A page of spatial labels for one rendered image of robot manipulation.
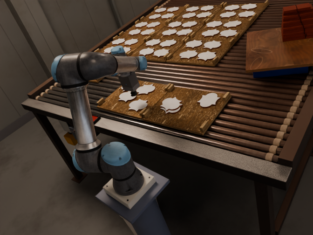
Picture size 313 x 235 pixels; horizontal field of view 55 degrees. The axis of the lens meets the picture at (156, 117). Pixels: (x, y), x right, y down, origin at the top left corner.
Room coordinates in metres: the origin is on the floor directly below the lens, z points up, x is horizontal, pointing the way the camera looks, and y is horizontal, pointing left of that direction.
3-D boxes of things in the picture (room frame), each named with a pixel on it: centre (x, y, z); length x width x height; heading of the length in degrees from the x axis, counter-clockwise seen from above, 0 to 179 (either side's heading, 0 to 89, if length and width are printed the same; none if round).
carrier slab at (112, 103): (1.73, 0.09, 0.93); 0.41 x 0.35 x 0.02; 42
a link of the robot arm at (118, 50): (1.59, 0.08, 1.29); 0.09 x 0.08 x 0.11; 155
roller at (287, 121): (1.74, 0.04, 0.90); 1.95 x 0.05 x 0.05; 43
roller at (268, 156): (1.57, 0.22, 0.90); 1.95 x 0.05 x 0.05; 43
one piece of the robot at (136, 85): (1.60, 0.07, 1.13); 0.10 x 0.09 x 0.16; 134
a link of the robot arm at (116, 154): (1.01, 0.23, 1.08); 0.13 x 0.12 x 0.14; 65
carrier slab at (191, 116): (1.42, -0.18, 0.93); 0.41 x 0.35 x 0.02; 43
